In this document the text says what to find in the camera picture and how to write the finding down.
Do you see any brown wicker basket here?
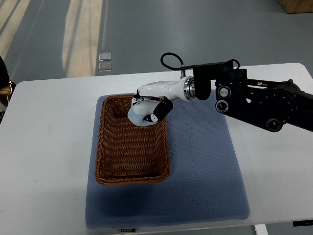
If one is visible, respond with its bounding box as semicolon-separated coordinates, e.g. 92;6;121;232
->
94;94;171;186

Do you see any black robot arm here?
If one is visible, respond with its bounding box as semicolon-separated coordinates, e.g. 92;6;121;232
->
161;59;313;132

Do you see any upper metal floor plate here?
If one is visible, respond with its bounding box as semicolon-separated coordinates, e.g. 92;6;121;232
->
98;52;112;61

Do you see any dark object at left edge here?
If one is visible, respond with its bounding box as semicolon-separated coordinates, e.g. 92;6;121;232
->
0;55;17;120

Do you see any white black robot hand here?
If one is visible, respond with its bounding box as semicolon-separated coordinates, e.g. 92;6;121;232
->
131;76;197;123

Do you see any white table leg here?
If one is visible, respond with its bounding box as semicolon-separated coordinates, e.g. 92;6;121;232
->
254;224;268;235

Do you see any black mat label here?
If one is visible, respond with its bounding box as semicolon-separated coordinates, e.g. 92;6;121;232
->
120;228;136;233

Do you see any wooden box corner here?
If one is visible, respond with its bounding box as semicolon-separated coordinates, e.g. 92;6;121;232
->
279;0;313;14

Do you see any black table control panel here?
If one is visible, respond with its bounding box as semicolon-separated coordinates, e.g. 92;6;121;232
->
292;220;313;227

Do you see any lower metal floor plate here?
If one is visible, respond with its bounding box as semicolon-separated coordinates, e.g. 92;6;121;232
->
98;62;112;72

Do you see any blue textured mat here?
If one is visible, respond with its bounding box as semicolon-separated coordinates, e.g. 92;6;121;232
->
85;95;250;229

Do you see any metal floor plate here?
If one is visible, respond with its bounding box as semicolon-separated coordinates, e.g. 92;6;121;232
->
98;52;112;61
98;62;112;72

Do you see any light blue plush toy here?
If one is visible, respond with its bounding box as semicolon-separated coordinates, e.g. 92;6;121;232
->
128;101;159;127

